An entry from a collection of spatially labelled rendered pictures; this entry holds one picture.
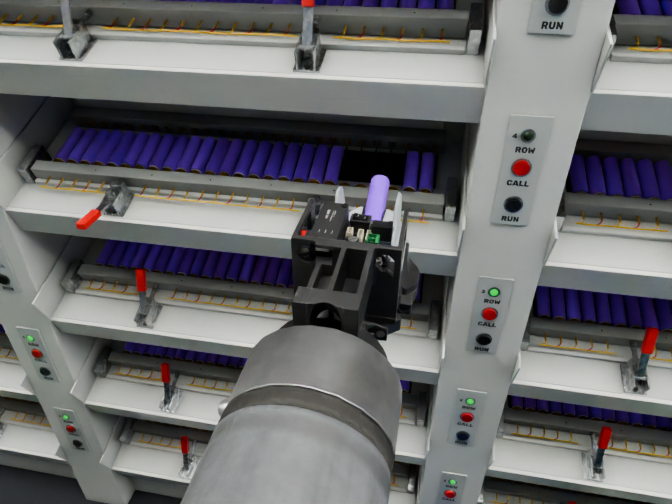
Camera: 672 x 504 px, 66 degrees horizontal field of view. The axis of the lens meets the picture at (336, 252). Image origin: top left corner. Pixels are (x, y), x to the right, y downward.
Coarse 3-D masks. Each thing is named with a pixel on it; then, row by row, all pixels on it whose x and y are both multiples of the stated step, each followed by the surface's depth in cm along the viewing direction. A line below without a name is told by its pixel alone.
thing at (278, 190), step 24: (48, 168) 70; (72, 168) 70; (96, 168) 70; (120, 168) 69; (96, 192) 69; (216, 192) 67; (240, 192) 67; (264, 192) 66; (288, 192) 65; (312, 192) 64; (360, 192) 64; (408, 192) 63
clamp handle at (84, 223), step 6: (108, 192) 66; (108, 198) 66; (114, 198) 66; (102, 204) 65; (108, 204) 65; (96, 210) 64; (102, 210) 64; (84, 216) 62; (90, 216) 62; (96, 216) 63; (78, 222) 61; (84, 222) 61; (90, 222) 62; (78, 228) 61; (84, 228) 61
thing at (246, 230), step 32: (32, 128) 73; (64, 128) 79; (96, 128) 78; (0, 160) 68; (32, 160) 71; (448, 160) 69; (0, 192) 68; (32, 192) 71; (64, 192) 71; (448, 192) 62; (32, 224) 71; (64, 224) 70; (96, 224) 68; (128, 224) 67; (160, 224) 66; (192, 224) 66; (224, 224) 65; (256, 224) 65; (288, 224) 65; (416, 224) 63; (448, 224) 63; (288, 256) 67; (416, 256) 62; (448, 256) 61
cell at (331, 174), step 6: (336, 150) 69; (342, 150) 69; (330, 156) 69; (336, 156) 68; (342, 156) 69; (330, 162) 68; (336, 162) 68; (330, 168) 67; (336, 168) 67; (330, 174) 67; (336, 174) 67; (324, 180) 66; (330, 180) 66; (336, 180) 67
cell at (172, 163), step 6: (180, 138) 73; (186, 138) 73; (174, 144) 72; (180, 144) 72; (186, 144) 73; (174, 150) 71; (180, 150) 72; (168, 156) 71; (174, 156) 71; (180, 156) 71; (168, 162) 70; (174, 162) 70; (174, 168) 70
